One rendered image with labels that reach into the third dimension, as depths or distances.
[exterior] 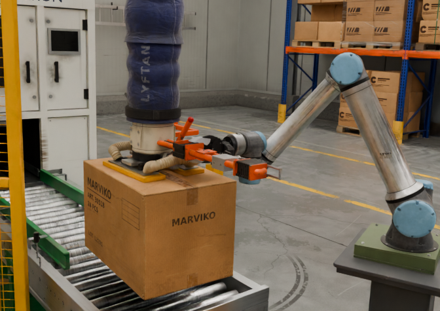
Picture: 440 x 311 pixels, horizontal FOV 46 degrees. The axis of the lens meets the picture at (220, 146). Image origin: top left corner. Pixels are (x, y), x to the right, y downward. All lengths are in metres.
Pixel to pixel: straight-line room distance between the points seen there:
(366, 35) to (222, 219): 8.05
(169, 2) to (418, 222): 1.23
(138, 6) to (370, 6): 8.05
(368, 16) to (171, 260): 8.28
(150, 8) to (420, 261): 1.43
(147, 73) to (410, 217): 1.12
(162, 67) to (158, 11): 0.21
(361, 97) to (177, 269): 0.94
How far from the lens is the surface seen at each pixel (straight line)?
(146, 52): 2.01
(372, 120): 1.99
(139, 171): 2.04
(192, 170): 2.08
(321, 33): 10.49
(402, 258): 2.22
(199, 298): 2.31
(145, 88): 2.02
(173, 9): 2.02
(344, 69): 1.97
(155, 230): 1.87
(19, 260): 2.48
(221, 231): 2.04
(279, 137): 2.20
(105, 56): 11.64
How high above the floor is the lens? 1.60
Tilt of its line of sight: 11 degrees down
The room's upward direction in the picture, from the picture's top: 2 degrees clockwise
